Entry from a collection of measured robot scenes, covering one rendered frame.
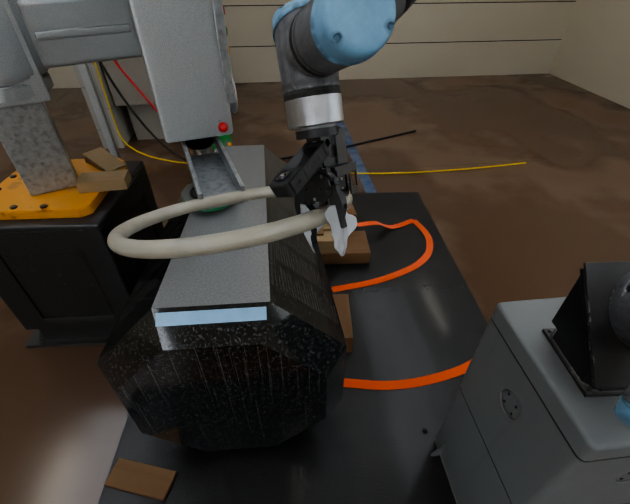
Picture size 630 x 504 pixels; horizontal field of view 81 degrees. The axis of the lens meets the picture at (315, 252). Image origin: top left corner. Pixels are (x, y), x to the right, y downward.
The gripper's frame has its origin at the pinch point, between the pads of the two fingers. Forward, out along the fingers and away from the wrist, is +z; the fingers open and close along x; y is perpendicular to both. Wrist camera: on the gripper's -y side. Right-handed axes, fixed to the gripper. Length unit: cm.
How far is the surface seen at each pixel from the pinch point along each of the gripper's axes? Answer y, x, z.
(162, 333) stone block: -8, 57, 28
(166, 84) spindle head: 18, 67, -38
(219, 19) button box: 30, 52, -52
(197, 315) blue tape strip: 0, 51, 25
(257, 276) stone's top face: 20, 46, 21
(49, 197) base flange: 1, 151, -8
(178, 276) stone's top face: 4, 65, 17
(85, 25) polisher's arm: 25, 124, -69
